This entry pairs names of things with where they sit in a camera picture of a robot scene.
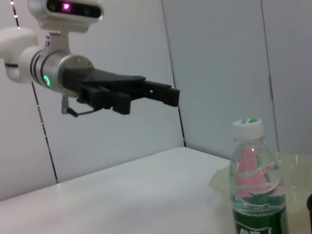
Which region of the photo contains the translucent green fruit plate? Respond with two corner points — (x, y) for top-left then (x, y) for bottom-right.
(208, 151), (312, 215)

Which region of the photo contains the left arm cable with plugs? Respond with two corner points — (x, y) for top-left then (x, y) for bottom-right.
(60, 95), (115, 118)

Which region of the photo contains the black mesh pen holder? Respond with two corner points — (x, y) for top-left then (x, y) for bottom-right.
(305, 193), (312, 234)

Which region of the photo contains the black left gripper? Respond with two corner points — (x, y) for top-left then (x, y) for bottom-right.
(64, 69), (181, 116)

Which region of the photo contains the clear green-label water bottle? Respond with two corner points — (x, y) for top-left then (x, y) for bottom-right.
(229, 118), (290, 234)

